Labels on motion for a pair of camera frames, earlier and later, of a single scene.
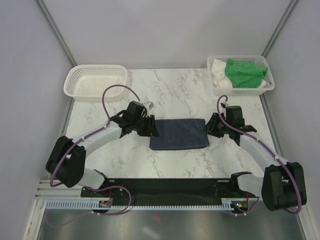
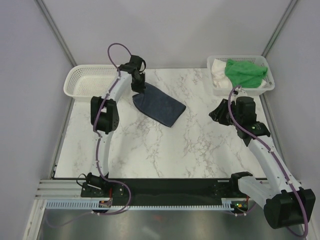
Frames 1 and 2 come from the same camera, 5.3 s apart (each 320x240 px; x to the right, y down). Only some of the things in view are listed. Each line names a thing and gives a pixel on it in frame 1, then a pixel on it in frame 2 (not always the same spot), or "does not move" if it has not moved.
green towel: [244, 74] does not move
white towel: [219, 79] does not move
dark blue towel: [179, 134] → [157, 105]
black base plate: [167, 190] does not move
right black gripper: [210, 128] → [218, 113]
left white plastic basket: [85, 82] does not move
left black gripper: [150, 130] → [138, 89]
